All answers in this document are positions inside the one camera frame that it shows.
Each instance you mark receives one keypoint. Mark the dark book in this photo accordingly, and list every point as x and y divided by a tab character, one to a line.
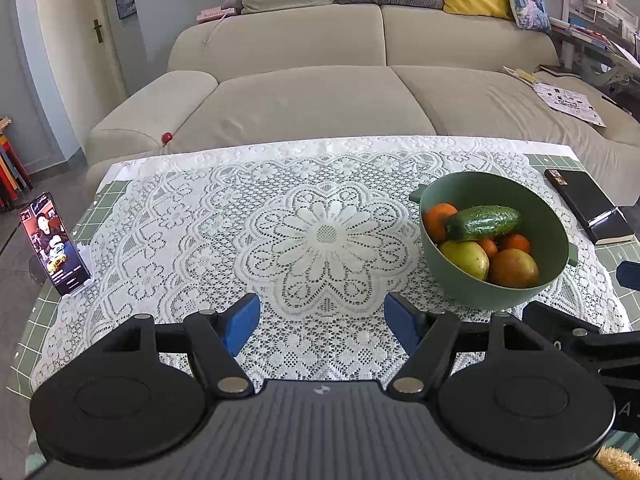
560	70

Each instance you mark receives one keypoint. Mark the white door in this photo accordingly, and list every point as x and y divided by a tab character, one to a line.
75	60

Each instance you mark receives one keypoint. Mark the printed white paper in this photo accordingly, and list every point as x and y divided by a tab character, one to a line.
570	102

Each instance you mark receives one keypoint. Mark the black smartphone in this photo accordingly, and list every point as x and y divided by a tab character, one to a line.
52	245

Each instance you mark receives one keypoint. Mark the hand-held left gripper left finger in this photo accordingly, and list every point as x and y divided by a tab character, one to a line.
242	322

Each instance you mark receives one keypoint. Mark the cluttered white desk shelf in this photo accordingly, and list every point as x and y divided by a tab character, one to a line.
600	25

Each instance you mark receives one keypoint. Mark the blue patterned cushion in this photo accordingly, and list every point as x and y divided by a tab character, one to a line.
527	0

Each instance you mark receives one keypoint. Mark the white phone stand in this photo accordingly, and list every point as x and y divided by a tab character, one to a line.
86	265

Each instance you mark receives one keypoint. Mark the pink box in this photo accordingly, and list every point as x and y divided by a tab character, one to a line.
215	15

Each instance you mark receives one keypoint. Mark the beige sofa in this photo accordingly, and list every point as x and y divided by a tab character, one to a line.
310	95

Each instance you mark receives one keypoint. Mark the white lace tablecloth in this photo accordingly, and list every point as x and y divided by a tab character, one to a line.
325	235

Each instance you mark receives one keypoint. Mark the green cucumber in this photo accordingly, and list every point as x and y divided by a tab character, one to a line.
482	222

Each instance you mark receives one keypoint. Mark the small red ball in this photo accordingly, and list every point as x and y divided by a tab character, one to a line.
167	137

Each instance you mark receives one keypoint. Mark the yellow white booklets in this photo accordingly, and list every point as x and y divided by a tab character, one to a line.
520	74

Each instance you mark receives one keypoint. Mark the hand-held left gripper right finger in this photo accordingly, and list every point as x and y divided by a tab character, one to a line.
402	322

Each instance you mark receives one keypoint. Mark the colourful stacked stools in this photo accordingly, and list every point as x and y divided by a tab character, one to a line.
12	165

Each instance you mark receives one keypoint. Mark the orange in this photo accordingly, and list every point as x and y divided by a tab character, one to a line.
487	249
517	244
435	220

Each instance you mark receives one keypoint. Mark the yellow furry thing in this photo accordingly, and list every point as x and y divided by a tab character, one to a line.
617	464

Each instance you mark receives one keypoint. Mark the green colander bowl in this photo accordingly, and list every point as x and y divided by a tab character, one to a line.
500	190

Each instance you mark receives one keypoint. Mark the black notebook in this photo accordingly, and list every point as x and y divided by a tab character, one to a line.
585	200

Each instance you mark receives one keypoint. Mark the green grid mat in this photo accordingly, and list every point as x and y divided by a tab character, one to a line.
35	320

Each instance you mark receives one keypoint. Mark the green apple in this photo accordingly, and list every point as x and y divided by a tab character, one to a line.
465	260

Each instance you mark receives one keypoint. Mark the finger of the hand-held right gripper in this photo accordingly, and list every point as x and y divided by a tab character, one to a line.
575	332
630	275

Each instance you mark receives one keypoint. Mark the red yellow apple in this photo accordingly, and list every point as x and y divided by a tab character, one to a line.
512	269

